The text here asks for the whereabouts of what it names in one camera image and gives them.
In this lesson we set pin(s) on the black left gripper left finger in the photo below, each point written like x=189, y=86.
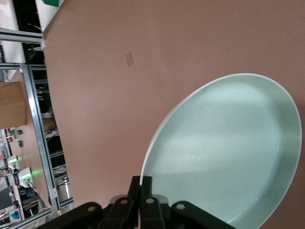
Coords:
x=134, y=188

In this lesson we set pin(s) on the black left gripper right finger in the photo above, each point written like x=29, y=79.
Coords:
x=146, y=188

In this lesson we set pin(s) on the pale green round plate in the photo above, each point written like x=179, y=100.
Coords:
x=226, y=143

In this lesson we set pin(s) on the white label sticker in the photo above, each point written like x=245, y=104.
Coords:
x=53, y=193

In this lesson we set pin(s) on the blue heart card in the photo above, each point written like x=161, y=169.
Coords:
x=14, y=215

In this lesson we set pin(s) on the brown tape patch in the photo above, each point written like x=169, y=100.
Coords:
x=129, y=59

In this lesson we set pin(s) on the brown cardboard box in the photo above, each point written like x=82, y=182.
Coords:
x=12, y=105

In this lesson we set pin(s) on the white board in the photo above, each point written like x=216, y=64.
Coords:
x=46, y=16

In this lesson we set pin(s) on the green block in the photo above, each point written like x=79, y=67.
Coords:
x=53, y=3

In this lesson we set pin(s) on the aluminium frame upright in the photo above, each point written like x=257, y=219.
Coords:
x=40, y=133

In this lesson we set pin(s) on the aluminium frame beam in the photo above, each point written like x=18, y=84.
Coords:
x=21, y=35

